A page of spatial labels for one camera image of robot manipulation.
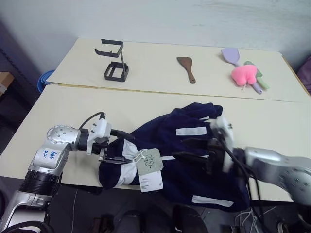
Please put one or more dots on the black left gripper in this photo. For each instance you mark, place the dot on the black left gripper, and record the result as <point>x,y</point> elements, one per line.
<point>103,145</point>

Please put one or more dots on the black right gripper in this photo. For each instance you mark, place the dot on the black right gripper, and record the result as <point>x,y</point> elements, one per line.
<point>217,157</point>

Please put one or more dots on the navy jacket with white patches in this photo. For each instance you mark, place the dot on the navy jacket with white patches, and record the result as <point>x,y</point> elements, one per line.
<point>179,174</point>

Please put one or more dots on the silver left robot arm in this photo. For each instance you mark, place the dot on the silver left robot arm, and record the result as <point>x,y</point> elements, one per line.
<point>49,155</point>

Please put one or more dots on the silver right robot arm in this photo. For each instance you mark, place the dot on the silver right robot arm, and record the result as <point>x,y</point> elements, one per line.
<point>274,165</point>

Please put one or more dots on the grey-green hang tag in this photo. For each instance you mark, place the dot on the grey-green hang tag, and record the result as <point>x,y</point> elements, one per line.
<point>149,161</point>

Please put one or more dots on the white hang tag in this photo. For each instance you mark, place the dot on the white hang tag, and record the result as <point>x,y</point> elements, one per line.
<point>151,182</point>

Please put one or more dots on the dark rounded shape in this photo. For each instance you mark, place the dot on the dark rounded shape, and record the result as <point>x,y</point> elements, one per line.
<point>131,222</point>

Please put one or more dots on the black metal stand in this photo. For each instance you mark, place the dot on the black metal stand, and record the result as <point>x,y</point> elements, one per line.
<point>116,70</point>

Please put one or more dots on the brown wooden spatula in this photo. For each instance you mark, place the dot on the brown wooden spatula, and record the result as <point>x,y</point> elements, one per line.
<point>186,66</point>

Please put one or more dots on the pink plush toy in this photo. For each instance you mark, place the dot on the pink plush toy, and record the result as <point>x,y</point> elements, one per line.
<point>244,74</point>

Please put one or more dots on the green silicone spatula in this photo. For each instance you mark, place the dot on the green silicone spatula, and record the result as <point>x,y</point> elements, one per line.
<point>264,83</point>

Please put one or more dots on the purple silicone spatula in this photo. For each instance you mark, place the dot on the purple silicone spatula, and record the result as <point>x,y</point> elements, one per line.
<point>230,55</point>

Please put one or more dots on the blue round container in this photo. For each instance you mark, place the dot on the blue round container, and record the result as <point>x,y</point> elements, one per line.
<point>43,80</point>

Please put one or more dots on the brown cardboard box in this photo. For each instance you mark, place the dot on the brown cardboard box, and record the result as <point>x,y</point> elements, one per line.
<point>5,81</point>

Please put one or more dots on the purple bag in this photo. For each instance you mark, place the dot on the purple bag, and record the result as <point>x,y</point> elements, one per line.
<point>305,72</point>

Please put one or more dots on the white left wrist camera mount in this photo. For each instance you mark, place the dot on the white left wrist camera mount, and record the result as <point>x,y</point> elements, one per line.
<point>102,127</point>

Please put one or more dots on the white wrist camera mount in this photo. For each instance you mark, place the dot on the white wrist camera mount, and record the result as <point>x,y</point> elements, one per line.
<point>102,127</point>
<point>224,131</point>

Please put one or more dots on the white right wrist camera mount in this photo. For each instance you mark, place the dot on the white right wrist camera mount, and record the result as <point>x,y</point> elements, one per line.
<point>224,131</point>

